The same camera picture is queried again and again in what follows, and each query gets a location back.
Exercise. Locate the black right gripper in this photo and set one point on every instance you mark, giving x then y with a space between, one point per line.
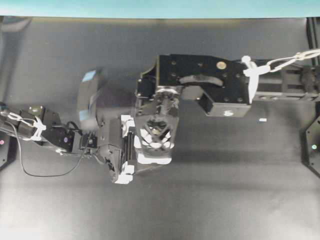
218 85

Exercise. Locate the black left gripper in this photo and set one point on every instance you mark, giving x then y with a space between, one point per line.
116 147

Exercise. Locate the clear plastic bottle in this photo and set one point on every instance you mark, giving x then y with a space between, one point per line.
155 137

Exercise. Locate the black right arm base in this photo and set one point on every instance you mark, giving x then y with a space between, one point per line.
311 147

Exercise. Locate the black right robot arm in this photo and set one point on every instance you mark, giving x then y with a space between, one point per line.
286 79

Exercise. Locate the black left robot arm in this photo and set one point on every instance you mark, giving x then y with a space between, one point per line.
66 139

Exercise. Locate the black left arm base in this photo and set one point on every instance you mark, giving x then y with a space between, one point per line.
8 150

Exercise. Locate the white cable tie right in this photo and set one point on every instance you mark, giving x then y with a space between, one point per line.
253 72

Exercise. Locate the white cable tie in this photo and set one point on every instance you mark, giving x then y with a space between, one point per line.
253 72
34 122

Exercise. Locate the white cable tie left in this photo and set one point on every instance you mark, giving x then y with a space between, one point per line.
34 122

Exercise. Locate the black aluminium frame rail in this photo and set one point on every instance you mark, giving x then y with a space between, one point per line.
313 32

